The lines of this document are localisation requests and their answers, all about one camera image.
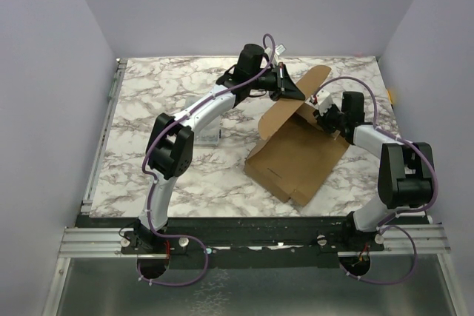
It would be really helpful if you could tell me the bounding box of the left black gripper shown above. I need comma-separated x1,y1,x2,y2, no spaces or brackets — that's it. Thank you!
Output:
249,62,304,101

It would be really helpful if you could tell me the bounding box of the brown cardboard box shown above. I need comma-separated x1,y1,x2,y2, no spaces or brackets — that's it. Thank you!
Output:
244,65,349,206

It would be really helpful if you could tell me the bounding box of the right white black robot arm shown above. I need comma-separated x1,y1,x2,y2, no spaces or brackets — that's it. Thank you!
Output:
311,90,438,250

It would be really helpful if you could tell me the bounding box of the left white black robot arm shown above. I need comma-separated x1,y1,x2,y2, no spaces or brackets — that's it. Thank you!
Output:
133,44,305,253

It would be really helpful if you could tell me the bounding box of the clear plastic screw organizer box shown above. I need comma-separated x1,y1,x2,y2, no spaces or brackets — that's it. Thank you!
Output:
194,116,221,147

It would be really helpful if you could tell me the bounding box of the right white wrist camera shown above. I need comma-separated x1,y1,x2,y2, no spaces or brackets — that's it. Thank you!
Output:
310,90,333,116

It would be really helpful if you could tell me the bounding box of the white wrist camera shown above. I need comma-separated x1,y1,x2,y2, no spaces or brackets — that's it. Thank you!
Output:
310,90,333,116
264,44,286,65

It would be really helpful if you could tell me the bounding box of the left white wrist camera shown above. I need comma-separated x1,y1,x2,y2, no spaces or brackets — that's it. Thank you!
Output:
264,44,286,65

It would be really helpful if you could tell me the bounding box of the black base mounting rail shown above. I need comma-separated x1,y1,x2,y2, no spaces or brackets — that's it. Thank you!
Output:
121,217,384,269

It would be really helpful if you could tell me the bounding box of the aluminium extrusion frame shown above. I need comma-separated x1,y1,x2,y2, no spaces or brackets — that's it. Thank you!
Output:
42,58,128,315

